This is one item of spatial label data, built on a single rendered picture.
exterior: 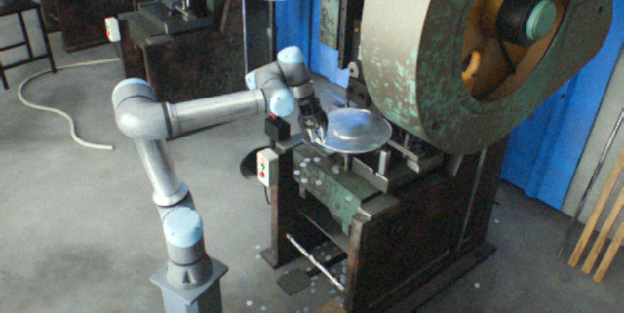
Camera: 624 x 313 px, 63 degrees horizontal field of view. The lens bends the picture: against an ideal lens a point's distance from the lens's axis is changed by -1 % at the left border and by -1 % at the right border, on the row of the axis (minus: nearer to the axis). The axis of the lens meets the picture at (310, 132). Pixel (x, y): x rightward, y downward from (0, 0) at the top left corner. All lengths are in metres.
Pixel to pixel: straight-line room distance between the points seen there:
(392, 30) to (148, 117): 0.66
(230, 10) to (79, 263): 1.64
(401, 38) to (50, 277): 1.92
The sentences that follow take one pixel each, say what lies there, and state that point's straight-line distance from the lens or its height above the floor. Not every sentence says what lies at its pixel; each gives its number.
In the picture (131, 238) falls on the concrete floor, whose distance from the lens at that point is 2.63.
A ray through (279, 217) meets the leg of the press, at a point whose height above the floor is 0.30.
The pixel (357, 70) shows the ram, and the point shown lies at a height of 1.00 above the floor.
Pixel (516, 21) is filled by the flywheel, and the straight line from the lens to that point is 1.38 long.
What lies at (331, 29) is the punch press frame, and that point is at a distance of 1.79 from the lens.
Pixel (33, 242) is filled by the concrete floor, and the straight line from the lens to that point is 2.78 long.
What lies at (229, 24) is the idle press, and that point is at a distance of 3.22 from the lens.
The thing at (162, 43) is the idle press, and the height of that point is 0.61.
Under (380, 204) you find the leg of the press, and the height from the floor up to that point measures 0.64.
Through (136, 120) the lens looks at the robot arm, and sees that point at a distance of 1.41.
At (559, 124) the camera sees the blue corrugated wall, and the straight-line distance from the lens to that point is 2.81.
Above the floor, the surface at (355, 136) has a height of 0.79.
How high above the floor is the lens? 1.75
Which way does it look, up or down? 32 degrees down
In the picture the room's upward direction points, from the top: 2 degrees clockwise
